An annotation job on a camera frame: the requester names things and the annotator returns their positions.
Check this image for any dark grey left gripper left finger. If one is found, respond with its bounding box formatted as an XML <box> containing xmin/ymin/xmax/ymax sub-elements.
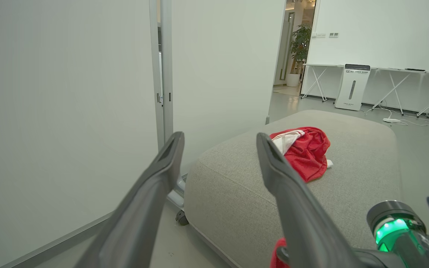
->
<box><xmin>74</xmin><ymin>131</ymin><xmax>185</xmax><ymax>268</ymax></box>

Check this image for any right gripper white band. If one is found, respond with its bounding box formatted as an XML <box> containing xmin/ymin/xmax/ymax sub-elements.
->
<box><xmin>276</xmin><ymin>200</ymin><xmax>429</xmax><ymax>268</ymax></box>

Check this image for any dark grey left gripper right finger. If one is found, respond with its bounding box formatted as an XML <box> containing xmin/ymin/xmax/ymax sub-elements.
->
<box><xmin>256</xmin><ymin>133</ymin><xmax>364</xmax><ymax>268</ymax></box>

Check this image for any red garment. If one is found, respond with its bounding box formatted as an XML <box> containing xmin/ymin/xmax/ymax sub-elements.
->
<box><xmin>270</xmin><ymin>237</ymin><xmax>292</xmax><ymax>268</ymax></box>

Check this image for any red and white jersey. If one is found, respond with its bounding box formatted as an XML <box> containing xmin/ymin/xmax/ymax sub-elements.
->
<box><xmin>270</xmin><ymin>127</ymin><xmax>334</xmax><ymax>183</ymax></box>

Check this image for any grey fabric sofa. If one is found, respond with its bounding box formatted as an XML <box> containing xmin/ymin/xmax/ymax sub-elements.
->
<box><xmin>184</xmin><ymin>109</ymin><xmax>403</xmax><ymax>268</ymax></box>

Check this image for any white air purifier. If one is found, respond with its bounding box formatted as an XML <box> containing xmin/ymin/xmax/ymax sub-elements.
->
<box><xmin>335</xmin><ymin>64</ymin><xmax>371</xmax><ymax>111</ymax></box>

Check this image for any green potted plant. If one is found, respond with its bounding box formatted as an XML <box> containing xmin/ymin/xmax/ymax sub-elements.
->
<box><xmin>290</xmin><ymin>24</ymin><xmax>312</xmax><ymax>75</ymax></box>

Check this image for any white floor cable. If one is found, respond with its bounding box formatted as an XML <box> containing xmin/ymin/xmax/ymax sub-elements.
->
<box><xmin>363</xmin><ymin>106</ymin><xmax>393</xmax><ymax>119</ymax></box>

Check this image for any grey partition post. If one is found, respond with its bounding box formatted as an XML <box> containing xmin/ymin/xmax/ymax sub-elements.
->
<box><xmin>149</xmin><ymin>0</ymin><xmax>187</xmax><ymax>210</ymax></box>

